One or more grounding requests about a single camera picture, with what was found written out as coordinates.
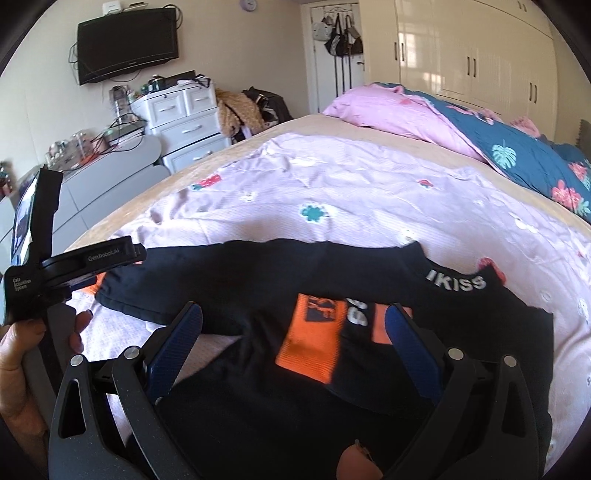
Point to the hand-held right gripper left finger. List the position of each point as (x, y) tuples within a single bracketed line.
[(178, 350)]

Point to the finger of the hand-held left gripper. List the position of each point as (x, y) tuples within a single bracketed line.
[(139, 254)]

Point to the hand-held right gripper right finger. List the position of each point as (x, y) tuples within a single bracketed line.
[(413, 355)]

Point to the black t-shirt with orange print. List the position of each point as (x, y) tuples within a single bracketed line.
[(258, 286)]

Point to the person's left hand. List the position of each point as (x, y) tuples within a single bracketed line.
[(16, 369)]

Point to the person's right hand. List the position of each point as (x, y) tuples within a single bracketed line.
[(358, 464)]

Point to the grey desk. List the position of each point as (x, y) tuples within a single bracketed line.
[(101, 184)]

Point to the glass jars group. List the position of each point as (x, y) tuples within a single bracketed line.
[(71, 147)]

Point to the white drawer cabinet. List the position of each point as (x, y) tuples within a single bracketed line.
[(184, 124)]

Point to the tan clothing pile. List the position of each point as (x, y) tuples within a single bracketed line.
[(238, 113)]

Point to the lilac printed blanket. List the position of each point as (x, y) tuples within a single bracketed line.
[(346, 194)]

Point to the black box on cabinet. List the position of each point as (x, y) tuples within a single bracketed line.
[(180, 78)]

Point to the black bag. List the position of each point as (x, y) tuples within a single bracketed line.
[(270, 106)]

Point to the beige bed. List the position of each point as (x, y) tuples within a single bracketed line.
[(295, 124)]

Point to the blue floral quilt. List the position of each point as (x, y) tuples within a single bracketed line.
[(521, 157)]

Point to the pink pillow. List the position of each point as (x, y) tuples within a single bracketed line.
[(392, 115)]

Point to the white router box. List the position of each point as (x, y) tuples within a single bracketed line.
[(112, 7)]

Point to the white door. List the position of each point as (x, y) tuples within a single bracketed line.
[(332, 78)]

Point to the grey headboard cushion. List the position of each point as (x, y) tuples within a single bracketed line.
[(584, 138)]

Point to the hanging bags on door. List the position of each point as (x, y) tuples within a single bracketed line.
[(341, 37)]

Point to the cream wardrobe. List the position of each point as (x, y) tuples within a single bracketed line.
[(471, 55)]

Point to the black wall television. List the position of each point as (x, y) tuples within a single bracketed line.
[(127, 46)]

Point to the wall clock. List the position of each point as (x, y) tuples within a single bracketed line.
[(248, 3)]

